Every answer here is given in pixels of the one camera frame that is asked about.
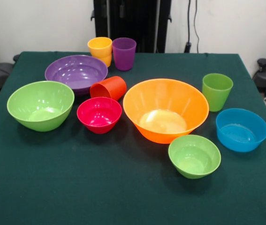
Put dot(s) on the green cup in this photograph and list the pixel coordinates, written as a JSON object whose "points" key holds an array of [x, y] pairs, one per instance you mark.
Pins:
{"points": [[216, 93]]}

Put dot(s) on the dark green table cloth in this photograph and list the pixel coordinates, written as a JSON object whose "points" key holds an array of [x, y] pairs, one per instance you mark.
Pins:
{"points": [[76, 175]]}

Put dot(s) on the purple cup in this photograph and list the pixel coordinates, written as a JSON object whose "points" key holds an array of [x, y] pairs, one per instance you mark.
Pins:
{"points": [[123, 56]]}

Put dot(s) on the red-orange cup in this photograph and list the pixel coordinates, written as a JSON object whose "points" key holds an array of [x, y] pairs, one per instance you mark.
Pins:
{"points": [[114, 87]]}

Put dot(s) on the yellow cup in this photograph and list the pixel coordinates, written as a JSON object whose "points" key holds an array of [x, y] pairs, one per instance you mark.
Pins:
{"points": [[99, 49]]}

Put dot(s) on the pink bowl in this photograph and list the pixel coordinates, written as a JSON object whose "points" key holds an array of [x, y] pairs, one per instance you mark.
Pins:
{"points": [[99, 117]]}

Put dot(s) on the large green bowl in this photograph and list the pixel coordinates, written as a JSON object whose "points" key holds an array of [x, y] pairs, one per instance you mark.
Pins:
{"points": [[41, 107]]}

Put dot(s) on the purple bowl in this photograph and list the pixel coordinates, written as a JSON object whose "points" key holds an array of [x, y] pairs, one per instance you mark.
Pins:
{"points": [[76, 75]]}

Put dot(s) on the small green bowl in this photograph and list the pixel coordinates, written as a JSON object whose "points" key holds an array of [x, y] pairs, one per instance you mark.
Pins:
{"points": [[193, 157]]}

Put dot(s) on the large orange bowl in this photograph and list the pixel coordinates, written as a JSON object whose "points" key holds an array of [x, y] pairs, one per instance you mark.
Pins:
{"points": [[163, 112]]}

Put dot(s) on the blue bowl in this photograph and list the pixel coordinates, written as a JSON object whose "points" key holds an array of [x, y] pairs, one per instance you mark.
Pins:
{"points": [[240, 131]]}

